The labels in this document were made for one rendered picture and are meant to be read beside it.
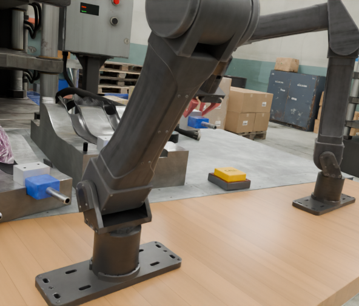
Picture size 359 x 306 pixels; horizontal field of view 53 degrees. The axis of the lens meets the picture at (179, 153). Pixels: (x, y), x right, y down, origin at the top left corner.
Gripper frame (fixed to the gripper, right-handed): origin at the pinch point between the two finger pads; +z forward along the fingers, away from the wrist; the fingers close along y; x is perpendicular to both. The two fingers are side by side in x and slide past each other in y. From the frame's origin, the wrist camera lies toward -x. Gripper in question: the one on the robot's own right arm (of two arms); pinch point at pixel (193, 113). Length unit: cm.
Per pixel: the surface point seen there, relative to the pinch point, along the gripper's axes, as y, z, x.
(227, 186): 1.8, 2.9, 24.4
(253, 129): -350, 219, -241
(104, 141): 31.6, -2.9, 13.4
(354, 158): -354, 137, -94
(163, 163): 17.1, 1.3, 16.7
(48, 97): 25, 33, -51
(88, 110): 24.6, 9.5, -13.1
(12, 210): 50, 2, 25
